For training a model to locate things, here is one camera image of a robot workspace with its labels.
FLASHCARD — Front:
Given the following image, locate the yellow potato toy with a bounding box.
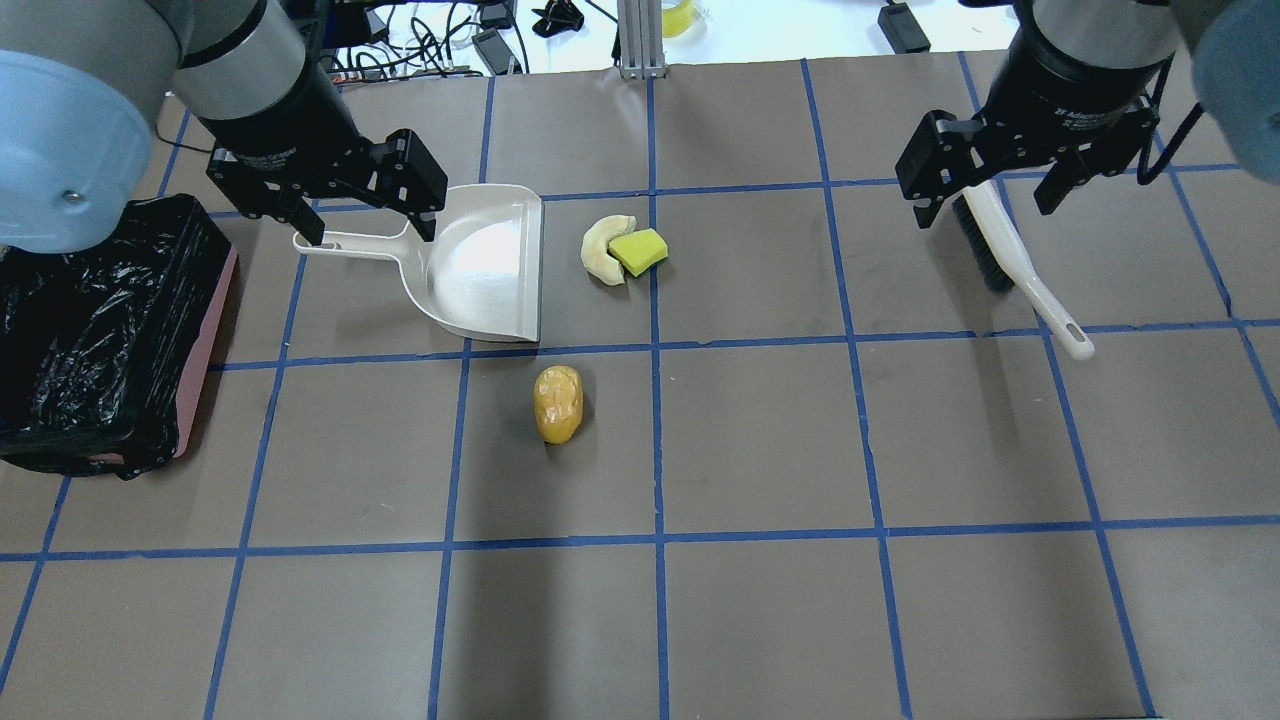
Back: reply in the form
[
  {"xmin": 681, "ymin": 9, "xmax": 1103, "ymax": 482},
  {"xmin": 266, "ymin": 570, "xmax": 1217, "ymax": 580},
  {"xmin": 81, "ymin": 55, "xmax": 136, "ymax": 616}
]
[{"xmin": 532, "ymin": 365, "xmax": 585, "ymax": 445}]

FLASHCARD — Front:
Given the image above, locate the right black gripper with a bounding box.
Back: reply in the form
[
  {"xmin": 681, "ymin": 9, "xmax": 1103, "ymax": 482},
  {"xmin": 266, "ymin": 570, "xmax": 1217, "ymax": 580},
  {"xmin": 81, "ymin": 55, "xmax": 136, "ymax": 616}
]
[{"xmin": 895, "ymin": 96, "xmax": 1158, "ymax": 229}]

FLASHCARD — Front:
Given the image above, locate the white hand brush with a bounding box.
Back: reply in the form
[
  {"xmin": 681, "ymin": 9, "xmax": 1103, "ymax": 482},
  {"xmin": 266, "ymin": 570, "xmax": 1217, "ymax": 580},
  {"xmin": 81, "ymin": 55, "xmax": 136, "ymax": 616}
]
[{"xmin": 952, "ymin": 182, "xmax": 1094, "ymax": 361}]

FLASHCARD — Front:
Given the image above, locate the yellow green sponge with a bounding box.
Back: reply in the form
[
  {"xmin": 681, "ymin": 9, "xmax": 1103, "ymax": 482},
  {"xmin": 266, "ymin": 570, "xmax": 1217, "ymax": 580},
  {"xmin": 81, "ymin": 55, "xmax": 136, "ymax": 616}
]
[{"xmin": 607, "ymin": 228, "xmax": 669, "ymax": 277}]

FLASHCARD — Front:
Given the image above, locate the black power adapter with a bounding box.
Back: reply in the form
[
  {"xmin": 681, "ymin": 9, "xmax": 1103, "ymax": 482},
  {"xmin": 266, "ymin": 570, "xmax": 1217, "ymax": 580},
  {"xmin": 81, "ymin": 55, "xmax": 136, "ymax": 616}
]
[{"xmin": 876, "ymin": 1, "xmax": 932, "ymax": 55}]

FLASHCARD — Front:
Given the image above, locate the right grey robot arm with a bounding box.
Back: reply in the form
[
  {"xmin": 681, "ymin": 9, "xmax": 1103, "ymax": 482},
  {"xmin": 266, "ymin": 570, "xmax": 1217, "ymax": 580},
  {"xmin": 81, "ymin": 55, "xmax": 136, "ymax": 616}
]
[{"xmin": 895, "ymin": 1, "xmax": 1279, "ymax": 228}]

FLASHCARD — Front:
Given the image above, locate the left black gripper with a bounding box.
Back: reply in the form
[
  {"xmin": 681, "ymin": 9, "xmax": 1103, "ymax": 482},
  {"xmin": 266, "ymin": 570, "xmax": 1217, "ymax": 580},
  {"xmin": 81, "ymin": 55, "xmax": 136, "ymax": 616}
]
[{"xmin": 206, "ymin": 128, "xmax": 448, "ymax": 247}]

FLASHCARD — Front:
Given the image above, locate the yellow tape roll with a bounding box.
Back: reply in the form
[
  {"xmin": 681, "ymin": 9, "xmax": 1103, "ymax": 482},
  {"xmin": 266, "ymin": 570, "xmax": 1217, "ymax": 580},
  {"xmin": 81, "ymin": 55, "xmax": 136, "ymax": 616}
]
[{"xmin": 660, "ymin": 0, "xmax": 703, "ymax": 40}]

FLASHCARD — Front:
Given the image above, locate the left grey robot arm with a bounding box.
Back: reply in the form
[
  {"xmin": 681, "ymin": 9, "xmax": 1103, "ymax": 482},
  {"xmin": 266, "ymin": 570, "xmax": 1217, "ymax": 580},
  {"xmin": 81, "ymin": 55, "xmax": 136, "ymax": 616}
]
[{"xmin": 1, "ymin": 1, "xmax": 448, "ymax": 254}]

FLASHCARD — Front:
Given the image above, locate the white plastic dustpan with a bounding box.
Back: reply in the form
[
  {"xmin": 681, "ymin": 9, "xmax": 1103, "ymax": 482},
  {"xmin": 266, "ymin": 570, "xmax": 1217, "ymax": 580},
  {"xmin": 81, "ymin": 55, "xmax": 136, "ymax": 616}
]
[{"xmin": 293, "ymin": 183, "xmax": 544, "ymax": 343}]

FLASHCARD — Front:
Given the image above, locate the aluminium frame post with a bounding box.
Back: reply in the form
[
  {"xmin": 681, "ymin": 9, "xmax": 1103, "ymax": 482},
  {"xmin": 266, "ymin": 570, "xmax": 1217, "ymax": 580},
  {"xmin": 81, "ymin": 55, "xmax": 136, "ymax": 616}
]
[{"xmin": 617, "ymin": 0, "xmax": 668, "ymax": 79}]

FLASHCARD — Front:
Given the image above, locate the pink bin with black bag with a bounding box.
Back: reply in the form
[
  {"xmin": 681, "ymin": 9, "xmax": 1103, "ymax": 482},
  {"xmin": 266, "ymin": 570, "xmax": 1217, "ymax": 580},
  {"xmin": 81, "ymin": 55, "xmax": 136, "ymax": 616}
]
[{"xmin": 1, "ymin": 193, "xmax": 236, "ymax": 480}]

